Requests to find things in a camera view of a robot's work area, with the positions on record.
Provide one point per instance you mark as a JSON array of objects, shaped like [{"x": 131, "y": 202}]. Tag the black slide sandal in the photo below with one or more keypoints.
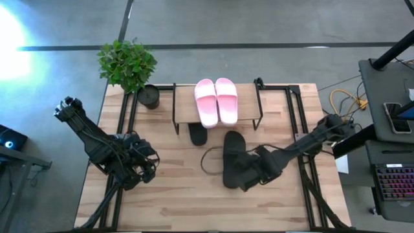
[
  {"x": 233, "y": 142},
  {"x": 198, "y": 136}
]

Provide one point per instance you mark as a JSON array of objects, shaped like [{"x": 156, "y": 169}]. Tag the laptop with pink backlit keyboard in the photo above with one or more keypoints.
[{"x": 396, "y": 182}]

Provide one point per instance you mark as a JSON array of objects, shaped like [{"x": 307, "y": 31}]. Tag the black device with blue light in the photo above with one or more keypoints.
[{"x": 16, "y": 139}]

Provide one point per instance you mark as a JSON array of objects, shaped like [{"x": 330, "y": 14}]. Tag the tablet with blue screen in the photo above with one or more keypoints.
[{"x": 407, "y": 113}]

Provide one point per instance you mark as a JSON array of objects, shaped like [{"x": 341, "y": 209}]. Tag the white paper sheet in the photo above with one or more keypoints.
[{"x": 343, "y": 165}]

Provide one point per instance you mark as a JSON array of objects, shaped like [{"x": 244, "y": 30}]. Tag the grey desk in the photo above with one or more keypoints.
[{"x": 381, "y": 94}]

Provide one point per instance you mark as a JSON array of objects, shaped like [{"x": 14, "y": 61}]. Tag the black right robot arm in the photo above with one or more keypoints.
[{"x": 333, "y": 127}]

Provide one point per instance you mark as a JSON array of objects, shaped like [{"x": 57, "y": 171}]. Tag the black stand bar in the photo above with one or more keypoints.
[{"x": 355, "y": 139}]

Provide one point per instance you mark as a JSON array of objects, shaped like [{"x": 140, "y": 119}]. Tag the black aluminium table frame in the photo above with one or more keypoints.
[{"x": 290, "y": 110}]

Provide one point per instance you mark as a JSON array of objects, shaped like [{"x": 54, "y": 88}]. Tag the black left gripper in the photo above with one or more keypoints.
[{"x": 144, "y": 155}]

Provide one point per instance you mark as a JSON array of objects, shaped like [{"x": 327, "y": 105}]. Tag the green leafy plant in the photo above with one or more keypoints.
[{"x": 126, "y": 64}]

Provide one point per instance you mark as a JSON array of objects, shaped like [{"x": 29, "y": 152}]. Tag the black plant pot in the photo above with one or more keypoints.
[{"x": 148, "y": 96}]

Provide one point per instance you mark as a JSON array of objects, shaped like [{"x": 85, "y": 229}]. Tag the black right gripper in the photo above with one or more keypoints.
[{"x": 268, "y": 163}]

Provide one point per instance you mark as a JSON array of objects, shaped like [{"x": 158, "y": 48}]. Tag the wooden shelf with black frame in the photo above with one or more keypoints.
[{"x": 184, "y": 103}]

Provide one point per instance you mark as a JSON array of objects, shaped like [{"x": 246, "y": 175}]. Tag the black frame clamp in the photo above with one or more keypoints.
[{"x": 259, "y": 83}]

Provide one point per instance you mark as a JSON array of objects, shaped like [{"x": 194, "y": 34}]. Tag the smartphone with tan case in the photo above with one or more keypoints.
[{"x": 396, "y": 119}]

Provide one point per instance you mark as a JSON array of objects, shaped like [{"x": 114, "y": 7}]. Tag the pink slide sandal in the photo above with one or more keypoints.
[
  {"x": 227, "y": 102},
  {"x": 206, "y": 103}
]

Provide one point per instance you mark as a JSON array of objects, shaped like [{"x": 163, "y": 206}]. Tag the silver corner bracket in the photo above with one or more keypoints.
[{"x": 298, "y": 138}]

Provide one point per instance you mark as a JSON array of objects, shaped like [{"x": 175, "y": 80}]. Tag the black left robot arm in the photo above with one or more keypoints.
[{"x": 93, "y": 142}]

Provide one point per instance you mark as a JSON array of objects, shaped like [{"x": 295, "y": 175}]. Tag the black pole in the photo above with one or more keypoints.
[{"x": 391, "y": 51}]

